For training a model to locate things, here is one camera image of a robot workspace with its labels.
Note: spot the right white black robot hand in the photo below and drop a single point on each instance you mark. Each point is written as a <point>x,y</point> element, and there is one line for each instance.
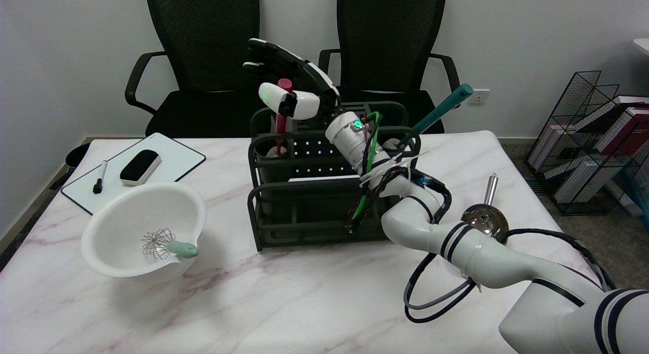
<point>309,77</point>

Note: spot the pink sponge bottle brush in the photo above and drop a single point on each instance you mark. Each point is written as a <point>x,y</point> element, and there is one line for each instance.
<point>280,133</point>

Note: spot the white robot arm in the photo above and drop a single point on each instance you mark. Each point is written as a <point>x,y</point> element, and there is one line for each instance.
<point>481,252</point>

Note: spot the teal sponge bottle brush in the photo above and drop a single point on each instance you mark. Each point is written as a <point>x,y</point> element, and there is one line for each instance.
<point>438,113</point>

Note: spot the black mesh office chair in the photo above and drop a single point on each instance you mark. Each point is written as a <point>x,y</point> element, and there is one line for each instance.
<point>390,44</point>
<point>203,55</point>

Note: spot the white flat board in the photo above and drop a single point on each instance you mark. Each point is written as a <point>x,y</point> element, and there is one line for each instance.
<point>324,179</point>

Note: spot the dark green dish rack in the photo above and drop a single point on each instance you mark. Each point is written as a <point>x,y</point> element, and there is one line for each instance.
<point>304,212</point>

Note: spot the black white board eraser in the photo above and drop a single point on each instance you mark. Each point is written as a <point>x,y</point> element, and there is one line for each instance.
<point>139,166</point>

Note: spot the shiny steel ladle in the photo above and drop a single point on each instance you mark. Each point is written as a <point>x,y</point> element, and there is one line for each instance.
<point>484,219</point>

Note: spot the black whiteboard marker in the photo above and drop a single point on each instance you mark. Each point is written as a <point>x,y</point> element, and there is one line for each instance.
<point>100,177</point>

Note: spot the white plastic mixing bowl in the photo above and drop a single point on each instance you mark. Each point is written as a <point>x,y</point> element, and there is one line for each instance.
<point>121,227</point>

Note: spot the black round bin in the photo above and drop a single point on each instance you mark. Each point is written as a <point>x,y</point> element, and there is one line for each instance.
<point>77,155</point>

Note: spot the white book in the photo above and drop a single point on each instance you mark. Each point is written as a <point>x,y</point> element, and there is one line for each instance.
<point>583,179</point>

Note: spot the dark maroon book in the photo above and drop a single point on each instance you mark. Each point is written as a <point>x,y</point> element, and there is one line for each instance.
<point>626,128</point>

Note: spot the white furniture edge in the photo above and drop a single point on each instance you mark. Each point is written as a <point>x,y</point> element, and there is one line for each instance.
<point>643,44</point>

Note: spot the small whiteboard black frame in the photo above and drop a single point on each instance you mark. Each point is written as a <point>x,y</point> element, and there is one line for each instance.
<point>177,158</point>

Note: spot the white wall socket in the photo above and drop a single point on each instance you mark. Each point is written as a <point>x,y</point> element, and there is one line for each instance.
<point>478,97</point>

